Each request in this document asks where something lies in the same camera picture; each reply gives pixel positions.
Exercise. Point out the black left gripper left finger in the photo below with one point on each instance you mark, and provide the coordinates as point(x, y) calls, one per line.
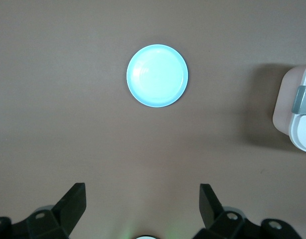
point(67, 211)

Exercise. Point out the pink box with white lid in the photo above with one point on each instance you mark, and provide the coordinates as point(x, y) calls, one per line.
point(302, 129)

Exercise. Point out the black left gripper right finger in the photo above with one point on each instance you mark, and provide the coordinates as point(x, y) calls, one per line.
point(214, 214)

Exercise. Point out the light blue round plate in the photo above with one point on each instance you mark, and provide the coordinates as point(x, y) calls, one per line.
point(157, 76)

